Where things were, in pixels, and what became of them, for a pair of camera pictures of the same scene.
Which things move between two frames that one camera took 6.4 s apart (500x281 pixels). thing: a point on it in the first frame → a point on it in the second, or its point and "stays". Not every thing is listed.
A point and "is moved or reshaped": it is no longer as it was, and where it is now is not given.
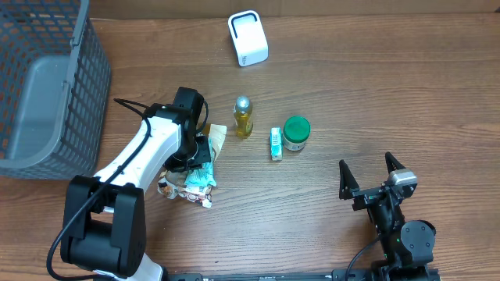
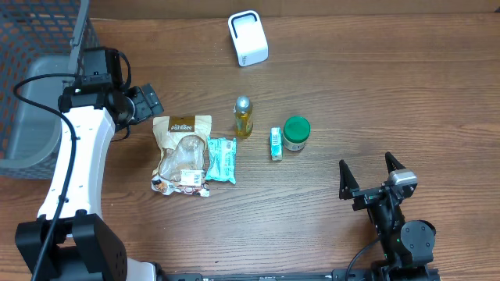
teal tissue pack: x=203 y=176 → x=222 y=153
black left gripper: x=201 y=154 → x=142 y=108
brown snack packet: x=217 y=134 is moved or reshaped
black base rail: x=371 y=274 stays
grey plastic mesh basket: x=55 y=88 stays
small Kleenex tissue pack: x=276 y=144 stays
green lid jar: x=295 y=133 stays
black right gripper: x=365 y=195 stays
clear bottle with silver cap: x=244 y=126 stays
